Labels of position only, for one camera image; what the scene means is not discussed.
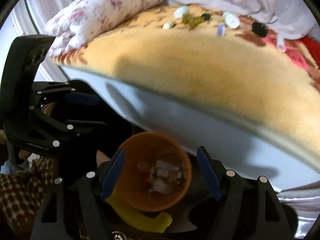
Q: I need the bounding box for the small lavender bottle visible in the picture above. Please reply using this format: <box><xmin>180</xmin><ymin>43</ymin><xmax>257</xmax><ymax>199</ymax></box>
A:
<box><xmin>217</xmin><ymin>24</ymin><xmax>226</xmax><ymax>37</ymax></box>

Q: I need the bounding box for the orange trash bin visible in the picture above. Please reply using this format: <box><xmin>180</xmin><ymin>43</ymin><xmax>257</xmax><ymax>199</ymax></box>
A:
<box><xmin>115</xmin><ymin>132</ymin><xmax>192</xmax><ymax>212</ymax></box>

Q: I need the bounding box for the yellow floral fleece blanket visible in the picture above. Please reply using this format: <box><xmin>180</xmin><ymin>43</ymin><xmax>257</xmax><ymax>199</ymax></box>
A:
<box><xmin>53</xmin><ymin>6</ymin><xmax>319</xmax><ymax>156</ymax></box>

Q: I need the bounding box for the white mint-capped bottle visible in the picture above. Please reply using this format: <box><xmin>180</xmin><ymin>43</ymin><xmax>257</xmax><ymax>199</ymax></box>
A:
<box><xmin>173</xmin><ymin>5</ymin><xmax>190</xmax><ymax>19</ymax></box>

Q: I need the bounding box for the small white pink-capped bottle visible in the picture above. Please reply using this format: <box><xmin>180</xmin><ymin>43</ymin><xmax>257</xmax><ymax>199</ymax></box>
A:
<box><xmin>163</xmin><ymin>20</ymin><xmax>176</xmax><ymax>30</ymax></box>

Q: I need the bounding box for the yellow plastic handle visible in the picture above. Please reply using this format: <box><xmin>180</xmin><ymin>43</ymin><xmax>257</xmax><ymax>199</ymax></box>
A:
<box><xmin>105</xmin><ymin>191</ymin><xmax>172</xmax><ymax>233</ymax></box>

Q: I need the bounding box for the black fuzzy pouch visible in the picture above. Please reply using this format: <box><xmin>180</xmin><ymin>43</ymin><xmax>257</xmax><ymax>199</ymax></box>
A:
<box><xmin>252</xmin><ymin>22</ymin><xmax>268</xmax><ymax>37</ymax></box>

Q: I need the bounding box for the white bed sheet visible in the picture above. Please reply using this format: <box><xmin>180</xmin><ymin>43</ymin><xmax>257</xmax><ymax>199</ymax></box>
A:
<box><xmin>63</xmin><ymin>67</ymin><xmax>319</xmax><ymax>201</ymax></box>

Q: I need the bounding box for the plaid sleeved left forearm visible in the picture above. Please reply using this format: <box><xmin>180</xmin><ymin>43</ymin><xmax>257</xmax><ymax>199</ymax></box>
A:
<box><xmin>1</xmin><ymin>157</ymin><xmax>54</xmax><ymax>239</ymax></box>

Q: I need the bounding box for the red cloth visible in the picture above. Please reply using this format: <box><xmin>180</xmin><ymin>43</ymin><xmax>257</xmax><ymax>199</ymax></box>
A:
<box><xmin>299</xmin><ymin>35</ymin><xmax>320</xmax><ymax>66</ymax></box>

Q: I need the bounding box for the white tube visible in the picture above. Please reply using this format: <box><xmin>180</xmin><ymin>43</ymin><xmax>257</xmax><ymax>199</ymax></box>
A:
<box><xmin>276</xmin><ymin>35</ymin><xmax>286</xmax><ymax>53</ymax></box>

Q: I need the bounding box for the olive translucent hair clip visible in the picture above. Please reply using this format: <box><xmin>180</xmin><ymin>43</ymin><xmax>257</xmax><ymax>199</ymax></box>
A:
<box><xmin>182</xmin><ymin>15</ymin><xmax>204</xmax><ymax>30</ymax></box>

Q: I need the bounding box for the green white foam pump bottle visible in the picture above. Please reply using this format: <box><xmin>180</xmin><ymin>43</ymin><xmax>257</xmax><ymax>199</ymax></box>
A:
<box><xmin>222</xmin><ymin>11</ymin><xmax>240</xmax><ymax>29</ymax></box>

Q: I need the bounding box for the dark green dropper bottle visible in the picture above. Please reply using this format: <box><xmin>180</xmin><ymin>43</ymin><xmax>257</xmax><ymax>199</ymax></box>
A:
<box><xmin>201</xmin><ymin>13</ymin><xmax>212</xmax><ymax>21</ymax></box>

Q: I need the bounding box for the white pink floral pillow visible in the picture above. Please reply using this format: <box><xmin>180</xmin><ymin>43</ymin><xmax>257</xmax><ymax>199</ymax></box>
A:
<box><xmin>44</xmin><ymin>0</ymin><xmax>164</xmax><ymax>57</ymax></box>

